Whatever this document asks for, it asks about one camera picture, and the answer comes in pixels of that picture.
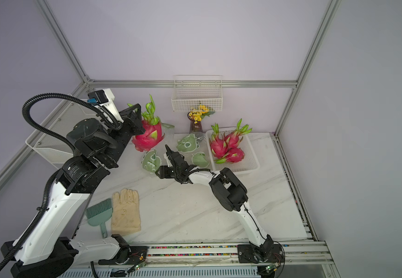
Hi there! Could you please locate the white plastic basket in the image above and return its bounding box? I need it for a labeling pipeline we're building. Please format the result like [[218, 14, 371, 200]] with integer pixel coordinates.
[[205, 130, 260, 175]]

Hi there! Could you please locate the green-print zip-top bag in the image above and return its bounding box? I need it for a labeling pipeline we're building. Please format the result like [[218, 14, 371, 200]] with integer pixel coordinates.
[[141, 123, 174, 174], [177, 132, 211, 169]]

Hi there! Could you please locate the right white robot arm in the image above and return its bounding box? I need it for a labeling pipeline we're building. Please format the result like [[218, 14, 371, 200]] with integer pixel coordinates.
[[155, 145, 286, 265]]

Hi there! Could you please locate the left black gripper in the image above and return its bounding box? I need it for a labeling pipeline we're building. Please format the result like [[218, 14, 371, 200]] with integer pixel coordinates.
[[101, 105, 145, 168]]

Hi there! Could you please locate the yellow flower bouquet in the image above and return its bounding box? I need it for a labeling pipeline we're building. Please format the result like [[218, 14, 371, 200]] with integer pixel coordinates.
[[188, 104, 216, 123]]

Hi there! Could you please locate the aluminium frame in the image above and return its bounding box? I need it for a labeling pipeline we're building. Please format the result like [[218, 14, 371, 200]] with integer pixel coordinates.
[[0, 0, 342, 265]]

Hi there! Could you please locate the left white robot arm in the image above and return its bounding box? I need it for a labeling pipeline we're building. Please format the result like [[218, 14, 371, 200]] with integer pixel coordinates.
[[0, 90, 144, 278]]

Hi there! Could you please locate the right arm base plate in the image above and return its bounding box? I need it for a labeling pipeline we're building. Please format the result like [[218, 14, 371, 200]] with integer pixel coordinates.
[[237, 244, 285, 264]]

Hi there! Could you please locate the white two-tier mesh shelf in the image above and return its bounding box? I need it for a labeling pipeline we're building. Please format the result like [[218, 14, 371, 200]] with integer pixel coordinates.
[[26, 95, 102, 169]]

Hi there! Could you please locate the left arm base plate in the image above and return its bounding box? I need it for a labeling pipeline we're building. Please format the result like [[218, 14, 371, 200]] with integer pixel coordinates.
[[98, 246, 149, 265]]

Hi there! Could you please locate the green scrub brush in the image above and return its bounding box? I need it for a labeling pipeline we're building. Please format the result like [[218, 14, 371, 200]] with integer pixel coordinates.
[[85, 198, 113, 239]]

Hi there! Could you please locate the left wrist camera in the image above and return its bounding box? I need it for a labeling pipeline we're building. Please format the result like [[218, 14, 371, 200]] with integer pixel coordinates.
[[87, 89, 123, 123]]

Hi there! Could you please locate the dark purple glass vase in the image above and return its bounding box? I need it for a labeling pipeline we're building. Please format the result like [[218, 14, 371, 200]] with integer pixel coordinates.
[[187, 112, 203, 133]]

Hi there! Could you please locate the white wire wall basket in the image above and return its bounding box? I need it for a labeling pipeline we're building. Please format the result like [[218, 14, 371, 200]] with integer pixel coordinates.
[[172, 75, 223, 112]]

